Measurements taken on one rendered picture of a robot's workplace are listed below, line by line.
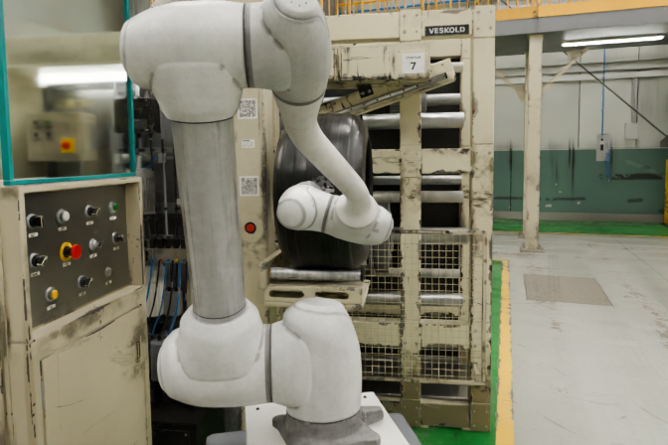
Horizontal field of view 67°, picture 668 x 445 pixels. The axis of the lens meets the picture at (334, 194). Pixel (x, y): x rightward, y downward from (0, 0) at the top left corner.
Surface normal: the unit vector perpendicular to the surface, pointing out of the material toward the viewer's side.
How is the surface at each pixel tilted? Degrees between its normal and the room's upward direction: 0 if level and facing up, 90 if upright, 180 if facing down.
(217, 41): 96
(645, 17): 90
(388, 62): 90
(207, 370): 102
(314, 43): 122
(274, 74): 143
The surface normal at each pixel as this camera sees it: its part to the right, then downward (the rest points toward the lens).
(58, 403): 0.99, 0.00
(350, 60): -0.15, 0.07
